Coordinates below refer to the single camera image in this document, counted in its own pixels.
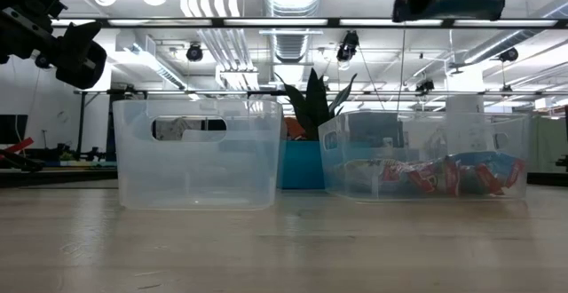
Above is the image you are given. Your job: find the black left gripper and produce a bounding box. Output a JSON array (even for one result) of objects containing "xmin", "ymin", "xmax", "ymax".
[{"xmin": 0, "ymin": 0, "xmax": 107, "ymax": 90}]

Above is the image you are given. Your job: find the blue red granola bar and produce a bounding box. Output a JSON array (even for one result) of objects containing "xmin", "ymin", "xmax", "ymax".
[
  {"xmin": 342, "ymin": 158, "xmax": 427, "ymax": 192},
  {"xmin": 390, "ymin": 157, "xmax": 462, "ymax": 196},
  {"xmin": 447, "ymin": 151, "xmax": 528, "ymax": 196}
]

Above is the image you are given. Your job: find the clear plastic bin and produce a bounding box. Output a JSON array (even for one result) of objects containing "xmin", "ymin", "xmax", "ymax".
[
  {"xmin": 318, "ymin": 109, "xmax": 531, "ymax": 202},
  {"xmin": 112, "ymin": 99, "xmax": 284, "ymax": 211}
]

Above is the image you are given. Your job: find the black ceiling spotlight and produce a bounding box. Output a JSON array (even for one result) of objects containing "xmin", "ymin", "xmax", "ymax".
[
  {"xmin": 335, "ymin": 29, "xmax": 360, "ymax": 62},
  {"xmin": 415, "ymin": 78, "xmax": 436, "ymax": 94},
  {"xmin": 497, "ymin": 46, "xmax": 519, "ymax": 64},
  {"xmin": 185, "ymin": 43, "xmax": 204, "ymax": 63}
]

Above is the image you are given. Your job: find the dark background monitor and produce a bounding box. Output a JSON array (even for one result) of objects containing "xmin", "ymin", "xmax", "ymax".
[{"xmin": 0, "ymin": 114, "xmax": 28, "ymax": 147}]

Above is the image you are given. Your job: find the red tool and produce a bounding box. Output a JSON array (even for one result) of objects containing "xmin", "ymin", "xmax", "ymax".
[{"xmin": 0, "ymin": 137, "xmax": 36, "ymax": 156}]

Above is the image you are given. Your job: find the potted snake plant white pot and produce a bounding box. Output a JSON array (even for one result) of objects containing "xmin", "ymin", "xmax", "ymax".
[{"xmin": 273, "ymin": 67, "xmax": 359, "ymax": 142}]

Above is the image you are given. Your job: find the green partition panel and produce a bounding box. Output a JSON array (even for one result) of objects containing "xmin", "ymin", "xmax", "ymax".
[{"xmin": 530, "ymin": 115, "xmax": 568, "ymax": 173}]

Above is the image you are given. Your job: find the teal plastic tray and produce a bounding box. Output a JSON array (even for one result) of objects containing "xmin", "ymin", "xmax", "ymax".
[{"xmin": 277, "ymin": 139, "xmax": 327, "ymax": 191}]

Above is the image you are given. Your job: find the silver ceiling air duct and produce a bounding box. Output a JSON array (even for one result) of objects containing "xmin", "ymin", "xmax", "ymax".
[{"xmin": 261, "ymin": 0, "xmax": 325, "ymax": 63}]

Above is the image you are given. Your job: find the black ceiling light rail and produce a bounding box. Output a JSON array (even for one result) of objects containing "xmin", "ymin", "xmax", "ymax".
[{"xmin": 51, "ymin": 16, "xmax": 568, "ymax": 29}]

